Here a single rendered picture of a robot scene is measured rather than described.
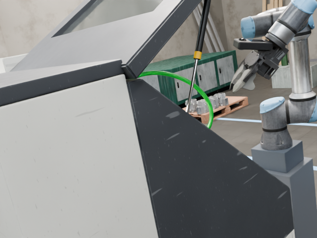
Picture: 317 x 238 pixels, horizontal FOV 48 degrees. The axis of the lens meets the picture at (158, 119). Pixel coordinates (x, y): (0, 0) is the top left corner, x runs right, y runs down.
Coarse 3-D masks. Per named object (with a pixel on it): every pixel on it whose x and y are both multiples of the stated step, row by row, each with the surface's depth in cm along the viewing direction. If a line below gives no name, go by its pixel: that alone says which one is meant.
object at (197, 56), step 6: (204, 0) 90; (210, 0) 90; (204, 6) 90; (204, 12) 90; (204, 18) 90; (204, 24) 90; (204, 30) 90; (198, 36) 90; (204, 36) 90; (198, 42) 90; (198, 48) 90; (198, 54) 89; (192, 78) 90; (192, 84) 90; (192, 90) 90; (186, 108) 90
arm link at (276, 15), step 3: (273, 12) 120; (276, 12) 119; (279, 12) 118; (282, 12) 118; (273, 15) 119; (276, 15) 118; (279, 15) 118; (273, 18) 118; (276, 18) 118; (273, 21) 118; (306, 24) 116; (303, 27) 118; (300, 30) 120
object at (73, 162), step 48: (0, 96) 56; (48, 96) 61; (96, 96) 68; (0, 144) 57; (48, 144) 62; (96, 144) 68; (0, 192) 62; (48, 192) 62; (96, 192) 69; (144, 192) 77
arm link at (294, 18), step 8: (296, 0) 107; (304, 0) 105; (312, 0) 105; (288, 8) 108; (296, 8) 106; (304, 8) 106; (312, 8) 106; (280, 16) 110; (288, 16) 107; (296, 16) 106; (304, 16) 107; (288, 24) 107; (296, 24) 107; (304, 24) 112; (296, 32) 110
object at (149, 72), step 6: (144, 72) 110; (150, 72) 111; (156, 72) 111; (162, 72) 112; (168, 72) 113; (180, 78) 114; (186, 78) 115; (198, 90) 117; (204, 96) 118; (210, 102) 119; (210, 108) 119; (210, 114) 120; (210, 120) 120; (210, 126) 121
